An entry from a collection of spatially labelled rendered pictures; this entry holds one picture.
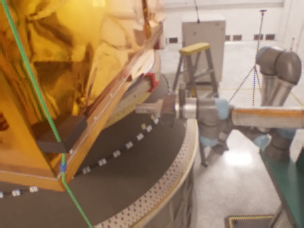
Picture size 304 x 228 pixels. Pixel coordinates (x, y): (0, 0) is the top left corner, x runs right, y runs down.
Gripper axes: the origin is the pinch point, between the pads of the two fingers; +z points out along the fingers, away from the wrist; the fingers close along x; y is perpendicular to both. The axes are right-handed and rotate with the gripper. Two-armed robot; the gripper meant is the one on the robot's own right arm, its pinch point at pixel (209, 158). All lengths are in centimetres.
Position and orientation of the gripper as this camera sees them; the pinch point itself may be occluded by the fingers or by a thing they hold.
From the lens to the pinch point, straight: 123.7
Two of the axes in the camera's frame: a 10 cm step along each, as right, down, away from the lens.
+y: 9.5, 2.6, 1.6
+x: -0.3, -4.3, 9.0
